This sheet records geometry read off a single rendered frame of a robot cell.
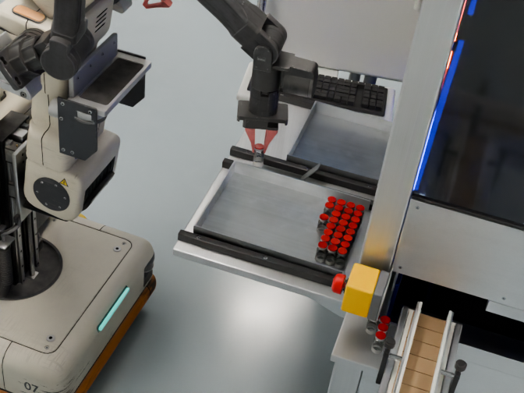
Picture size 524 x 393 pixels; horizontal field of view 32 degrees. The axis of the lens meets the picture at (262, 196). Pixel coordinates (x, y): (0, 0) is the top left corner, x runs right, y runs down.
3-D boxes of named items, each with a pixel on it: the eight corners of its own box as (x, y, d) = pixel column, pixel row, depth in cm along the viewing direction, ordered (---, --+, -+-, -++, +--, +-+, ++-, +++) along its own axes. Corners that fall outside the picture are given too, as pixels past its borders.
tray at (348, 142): (437, 145, 238) (440, 134, 236) (419, 203, 218) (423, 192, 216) (313, 111, 244) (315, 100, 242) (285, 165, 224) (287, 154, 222)
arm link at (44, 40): (39, 34, 191) (27, 48, 188) (72, 18, 186) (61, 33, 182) (66, 68, 196) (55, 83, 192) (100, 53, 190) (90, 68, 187)
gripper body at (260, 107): (287, 128, 181) (291, 95, 177) (236, 123, 180) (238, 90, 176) (287, 111, 186) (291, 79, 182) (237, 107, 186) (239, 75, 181)
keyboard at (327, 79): (387, 91, 269) (389, 84, 268) (384, 117, 259) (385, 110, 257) (255, 66, 272) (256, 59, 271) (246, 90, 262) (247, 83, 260)
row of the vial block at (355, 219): (362, 221, 211) (366, 206, 208) (342, 270, 198) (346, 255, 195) (353, 217, 212) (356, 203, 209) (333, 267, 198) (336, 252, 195)
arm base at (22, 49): (22, 32, 197) (-9, 58, 188) (47, 19, 192) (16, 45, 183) (44, 65, 200) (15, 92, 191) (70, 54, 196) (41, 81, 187)
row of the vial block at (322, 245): (344, 215, 212) (347, 200, 209) (323, 263, 199) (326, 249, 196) (334, 212, 212) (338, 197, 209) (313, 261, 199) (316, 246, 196)
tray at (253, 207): (368, 211, 214) (370, 200, 212) (339, 283, 195) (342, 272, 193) (233, 171, 220) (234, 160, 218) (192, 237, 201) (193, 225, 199)
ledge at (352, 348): (409, 336, 188) (412, 330, 187) (398, 382, 178) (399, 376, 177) (345, 316, 190) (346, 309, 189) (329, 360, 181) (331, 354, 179)
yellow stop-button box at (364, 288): (383, 297, 182) (390, 271, 177) (375, 322, 176) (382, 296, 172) (347, 286, 183) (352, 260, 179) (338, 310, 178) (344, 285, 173)
